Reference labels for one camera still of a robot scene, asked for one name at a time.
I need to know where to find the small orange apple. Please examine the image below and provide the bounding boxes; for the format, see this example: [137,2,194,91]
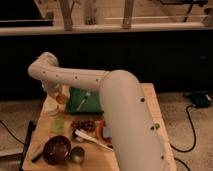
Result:
[56,94,68,104]

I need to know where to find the green plastic tray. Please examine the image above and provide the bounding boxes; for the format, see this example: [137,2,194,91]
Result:
[65,87,102,115]

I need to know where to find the light green plastic cup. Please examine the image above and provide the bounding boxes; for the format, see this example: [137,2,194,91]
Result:
[50,119,65,135]

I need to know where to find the black cable right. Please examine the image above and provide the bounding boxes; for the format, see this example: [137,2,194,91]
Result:
[170,104,197,171]

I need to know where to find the bunch of dark grapes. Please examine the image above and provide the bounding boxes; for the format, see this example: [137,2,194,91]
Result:
[71,120,95,132]

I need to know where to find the small metal cup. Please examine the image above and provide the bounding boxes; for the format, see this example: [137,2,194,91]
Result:
[70,146,85,164]

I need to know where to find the black cable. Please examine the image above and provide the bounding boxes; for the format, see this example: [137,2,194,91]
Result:
[0,119,26,146]
[170,104,197,171]

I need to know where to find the orange plate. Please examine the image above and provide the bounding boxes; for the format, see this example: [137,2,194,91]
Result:
[95,120,112,145]

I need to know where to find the silver fork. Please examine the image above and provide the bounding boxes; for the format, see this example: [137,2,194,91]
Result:
[76,92,91,111]

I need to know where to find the white handled spatula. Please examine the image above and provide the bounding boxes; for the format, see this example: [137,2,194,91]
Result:
[74,129,113,151]

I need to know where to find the blue sponge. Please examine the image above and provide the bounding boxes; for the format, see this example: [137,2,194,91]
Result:
[102,126,111,139]

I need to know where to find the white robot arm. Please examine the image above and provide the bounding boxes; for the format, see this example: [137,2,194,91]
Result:
[28,52,169,171]

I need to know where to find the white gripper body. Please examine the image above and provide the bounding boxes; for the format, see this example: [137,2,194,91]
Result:
[42,82,62,99]

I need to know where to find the dark red bowl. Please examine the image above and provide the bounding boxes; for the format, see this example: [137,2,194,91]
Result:
[43,135,71,165]

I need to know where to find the knife with light handle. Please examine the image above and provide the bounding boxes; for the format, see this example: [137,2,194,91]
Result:
[30,138,48,162]

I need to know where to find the black cable left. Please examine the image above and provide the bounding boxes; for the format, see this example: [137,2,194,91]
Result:
[0,119,26,146]

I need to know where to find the dark blue floor device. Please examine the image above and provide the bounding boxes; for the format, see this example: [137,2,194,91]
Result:
[191,92,212,108]

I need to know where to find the black table side rail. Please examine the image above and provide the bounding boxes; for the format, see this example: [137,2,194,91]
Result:
[19,121,36,171]

